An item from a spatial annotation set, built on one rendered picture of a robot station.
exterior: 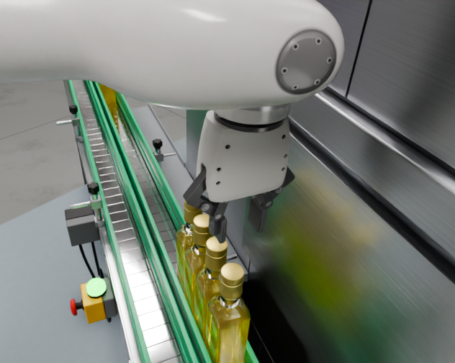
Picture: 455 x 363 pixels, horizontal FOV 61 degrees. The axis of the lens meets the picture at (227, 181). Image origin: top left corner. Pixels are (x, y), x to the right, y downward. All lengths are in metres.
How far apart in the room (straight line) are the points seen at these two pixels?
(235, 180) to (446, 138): 0.21
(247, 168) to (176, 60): 0.19
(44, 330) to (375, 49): 1.11
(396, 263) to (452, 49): 0.22
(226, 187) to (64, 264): 1.05
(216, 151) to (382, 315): 0.28
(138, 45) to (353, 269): 0.38
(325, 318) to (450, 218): 0.29
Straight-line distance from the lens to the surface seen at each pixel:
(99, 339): 1.22
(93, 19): 0.31
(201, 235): 0.65
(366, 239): 0.50
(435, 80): 0.43
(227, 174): 0.42
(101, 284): 0.98
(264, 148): 0.42
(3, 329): 1.33
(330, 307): 0.61
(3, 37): 0.34
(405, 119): 0.46
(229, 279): 0.57
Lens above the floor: 1.77
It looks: 36 degrees down
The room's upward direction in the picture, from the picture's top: 4 degrees clockwise
